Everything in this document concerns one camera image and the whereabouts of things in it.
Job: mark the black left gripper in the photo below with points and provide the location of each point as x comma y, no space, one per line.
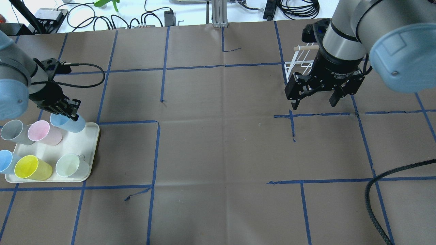
47,93

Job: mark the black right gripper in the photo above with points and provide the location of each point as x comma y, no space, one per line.
335,66

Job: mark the light blue cup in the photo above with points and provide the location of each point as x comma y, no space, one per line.
68,124
8,161

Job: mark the white cup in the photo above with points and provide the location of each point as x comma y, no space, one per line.
72,166

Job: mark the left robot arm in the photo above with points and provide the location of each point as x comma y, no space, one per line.
23,79

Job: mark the pink cup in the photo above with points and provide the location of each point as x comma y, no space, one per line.
43,132

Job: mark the grey cup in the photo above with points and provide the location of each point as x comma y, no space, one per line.
16,131

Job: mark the yellow cup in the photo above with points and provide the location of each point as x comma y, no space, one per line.
33,168

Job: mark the cream rabbit tray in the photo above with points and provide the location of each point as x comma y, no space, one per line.
83,144

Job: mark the black power adapter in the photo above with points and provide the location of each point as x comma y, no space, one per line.
169,17

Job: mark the white wire cup rack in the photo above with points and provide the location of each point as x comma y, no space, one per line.
301,61

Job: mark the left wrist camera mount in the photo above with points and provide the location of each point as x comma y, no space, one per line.
54,67

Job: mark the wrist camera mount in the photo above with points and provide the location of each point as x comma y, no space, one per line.
54,67
315,32

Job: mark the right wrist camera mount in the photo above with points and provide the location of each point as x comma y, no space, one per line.
315,32

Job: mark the green handled reacher grabber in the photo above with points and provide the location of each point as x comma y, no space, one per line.
102,3

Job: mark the aluminium frame post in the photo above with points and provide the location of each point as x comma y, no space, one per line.
219,13

